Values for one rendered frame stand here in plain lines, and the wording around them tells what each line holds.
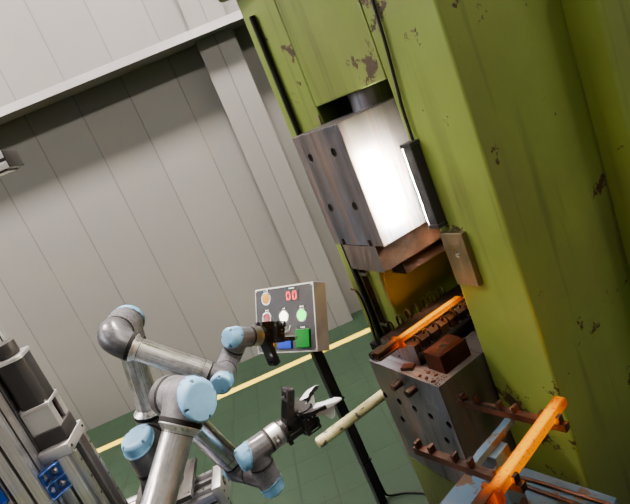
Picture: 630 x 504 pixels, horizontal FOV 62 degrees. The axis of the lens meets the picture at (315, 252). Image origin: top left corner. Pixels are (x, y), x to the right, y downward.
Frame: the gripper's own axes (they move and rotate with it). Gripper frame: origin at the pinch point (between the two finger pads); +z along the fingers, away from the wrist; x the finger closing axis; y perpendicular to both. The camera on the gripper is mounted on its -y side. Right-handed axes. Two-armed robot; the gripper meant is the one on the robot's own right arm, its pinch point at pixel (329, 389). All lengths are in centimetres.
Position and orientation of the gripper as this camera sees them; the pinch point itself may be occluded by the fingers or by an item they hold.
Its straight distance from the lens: 176.0
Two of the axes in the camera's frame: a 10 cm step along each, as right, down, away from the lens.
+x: 4.8, 0.4, -8.8
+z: 7.9, -4.5, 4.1
